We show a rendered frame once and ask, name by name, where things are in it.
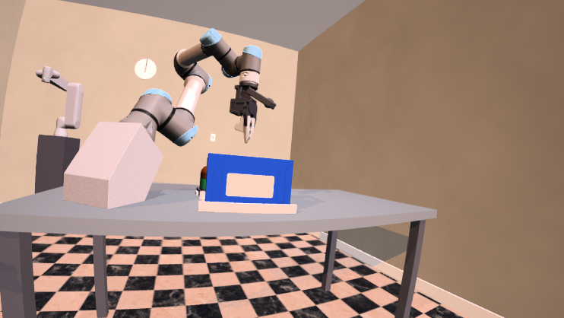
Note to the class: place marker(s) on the blue plastic crate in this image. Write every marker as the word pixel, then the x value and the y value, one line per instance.
pixel 242 179

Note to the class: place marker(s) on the brown bottle with green label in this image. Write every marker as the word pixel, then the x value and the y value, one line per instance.
pixel 203 178

